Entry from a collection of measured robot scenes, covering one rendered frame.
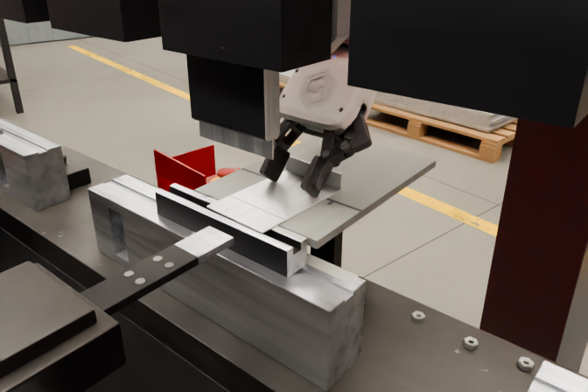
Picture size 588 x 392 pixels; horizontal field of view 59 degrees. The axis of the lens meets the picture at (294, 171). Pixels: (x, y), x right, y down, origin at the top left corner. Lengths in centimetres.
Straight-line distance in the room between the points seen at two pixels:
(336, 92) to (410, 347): 28
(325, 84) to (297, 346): 28
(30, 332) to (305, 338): 24
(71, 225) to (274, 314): 42
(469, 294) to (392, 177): 158
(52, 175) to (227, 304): 44
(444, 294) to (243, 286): 168
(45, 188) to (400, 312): 58
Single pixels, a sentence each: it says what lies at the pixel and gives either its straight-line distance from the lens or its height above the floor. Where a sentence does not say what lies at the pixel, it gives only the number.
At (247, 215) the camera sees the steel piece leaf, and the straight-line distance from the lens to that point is 55.
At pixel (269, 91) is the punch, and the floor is 115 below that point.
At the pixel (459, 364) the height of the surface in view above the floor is 87.
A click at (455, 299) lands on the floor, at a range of 216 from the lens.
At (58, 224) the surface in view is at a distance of 86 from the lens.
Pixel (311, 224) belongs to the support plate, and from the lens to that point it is 53.
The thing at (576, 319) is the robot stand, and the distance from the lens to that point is 130.
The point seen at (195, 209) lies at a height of 100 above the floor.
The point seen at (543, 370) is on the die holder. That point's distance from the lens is 46.
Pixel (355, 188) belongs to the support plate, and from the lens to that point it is 61.
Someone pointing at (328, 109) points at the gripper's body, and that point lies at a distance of 57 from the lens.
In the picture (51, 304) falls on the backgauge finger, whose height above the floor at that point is 104.
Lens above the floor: 126
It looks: 24 degrees down
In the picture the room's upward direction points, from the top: straight up
